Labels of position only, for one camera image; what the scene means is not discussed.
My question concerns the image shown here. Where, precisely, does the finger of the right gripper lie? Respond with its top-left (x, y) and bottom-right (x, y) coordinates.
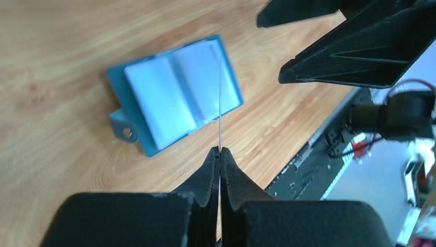
top-left (256, 0), bottom-right (370, 28)
top-left (278, 1), bottom-right (435, 89)

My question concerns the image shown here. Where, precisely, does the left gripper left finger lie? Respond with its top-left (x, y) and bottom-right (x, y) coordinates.
top-left (41, 147), bottom-right (220, 246)

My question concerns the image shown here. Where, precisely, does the grey VIP credit card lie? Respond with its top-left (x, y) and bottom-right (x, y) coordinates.
top-left (218, 55), bottom-right (222, 152)

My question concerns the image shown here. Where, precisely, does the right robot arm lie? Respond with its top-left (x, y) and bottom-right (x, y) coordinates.
top-left (257, 1), bottom-right (435, 141)

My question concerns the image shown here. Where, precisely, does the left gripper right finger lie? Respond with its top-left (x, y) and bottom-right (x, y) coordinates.
top-left (220, 148), bottom-right (394, 246)

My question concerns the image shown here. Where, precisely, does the teal leather card holder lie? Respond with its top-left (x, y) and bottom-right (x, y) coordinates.
top-left (106, 34), bottom-right (244, 157)

